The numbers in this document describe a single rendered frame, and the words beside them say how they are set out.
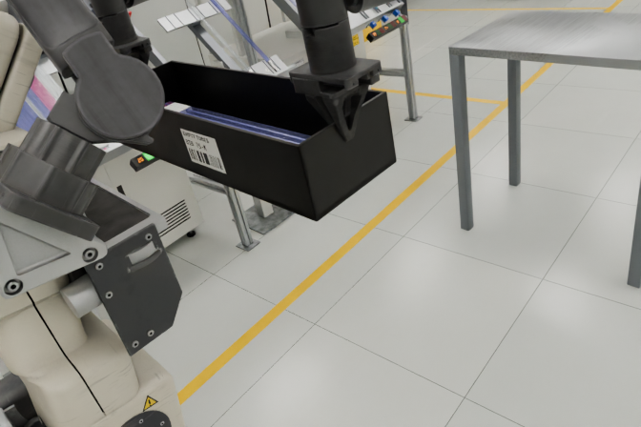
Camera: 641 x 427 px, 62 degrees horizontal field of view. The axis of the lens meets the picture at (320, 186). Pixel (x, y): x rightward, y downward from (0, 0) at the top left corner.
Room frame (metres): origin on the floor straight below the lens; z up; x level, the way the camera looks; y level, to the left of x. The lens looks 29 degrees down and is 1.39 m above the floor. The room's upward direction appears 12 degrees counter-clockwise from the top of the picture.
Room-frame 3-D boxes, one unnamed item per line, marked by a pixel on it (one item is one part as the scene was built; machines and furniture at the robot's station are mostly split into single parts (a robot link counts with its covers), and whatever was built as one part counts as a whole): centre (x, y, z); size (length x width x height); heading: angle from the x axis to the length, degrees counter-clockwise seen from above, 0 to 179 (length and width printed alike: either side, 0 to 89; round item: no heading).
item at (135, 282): (0.67, 0.35, 0.99); 0.28 x 0.16 x 0.22; 40
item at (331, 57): (0.64, -0.05, 1.21); 0.10 x 0.07 x 0.07; 40
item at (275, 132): (0.86, 0.13, 1.04); 0.51 x 0.07 x 0.03; 40
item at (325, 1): (0.64, -0.05, 1.27); 0.07 x 0.06 x 0.07; 114
